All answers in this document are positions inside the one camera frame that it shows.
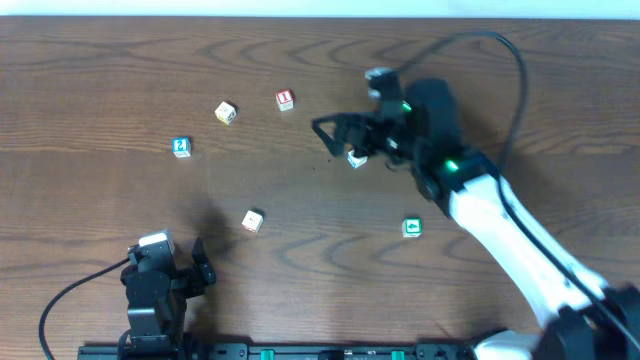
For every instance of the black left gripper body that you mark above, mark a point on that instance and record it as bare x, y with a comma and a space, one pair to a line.
181, 279

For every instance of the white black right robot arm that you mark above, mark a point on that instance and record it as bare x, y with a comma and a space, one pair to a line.
581, 315

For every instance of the green number 4 block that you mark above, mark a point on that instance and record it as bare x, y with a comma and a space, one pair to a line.
411, 227

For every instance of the blue edged picture block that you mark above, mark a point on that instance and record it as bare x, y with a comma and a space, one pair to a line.
355, 161

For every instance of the red edged butterfly block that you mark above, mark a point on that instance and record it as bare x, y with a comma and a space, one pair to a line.
252, 221

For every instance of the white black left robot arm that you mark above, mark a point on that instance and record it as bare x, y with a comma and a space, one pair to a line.
156, 331

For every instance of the yellow wooden block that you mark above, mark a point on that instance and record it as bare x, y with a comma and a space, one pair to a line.
225, 112

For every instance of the blue number 2 block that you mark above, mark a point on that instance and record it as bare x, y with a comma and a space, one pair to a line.
181, 147

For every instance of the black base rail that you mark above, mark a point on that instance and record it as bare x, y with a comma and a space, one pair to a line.
239, 351

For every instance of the red letter I block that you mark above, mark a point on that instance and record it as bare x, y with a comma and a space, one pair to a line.
285, 100

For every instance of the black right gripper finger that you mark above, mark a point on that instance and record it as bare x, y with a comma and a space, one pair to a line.
336, 142
359, 152

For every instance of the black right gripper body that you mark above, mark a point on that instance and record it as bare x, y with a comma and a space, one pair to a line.
369, 136

